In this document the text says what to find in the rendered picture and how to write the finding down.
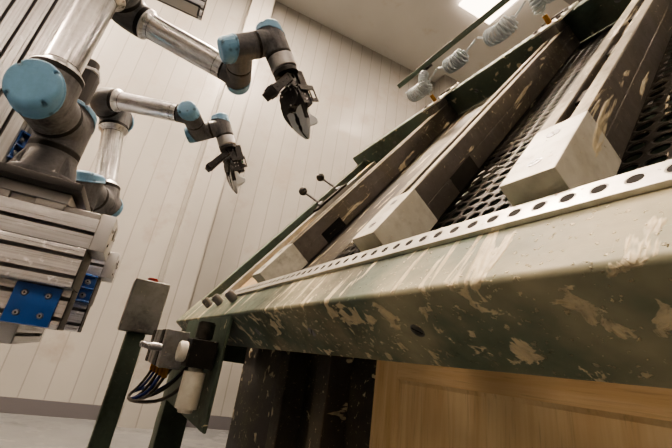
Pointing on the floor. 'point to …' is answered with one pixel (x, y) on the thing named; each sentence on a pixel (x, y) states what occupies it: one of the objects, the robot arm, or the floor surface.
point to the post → (116, 391)
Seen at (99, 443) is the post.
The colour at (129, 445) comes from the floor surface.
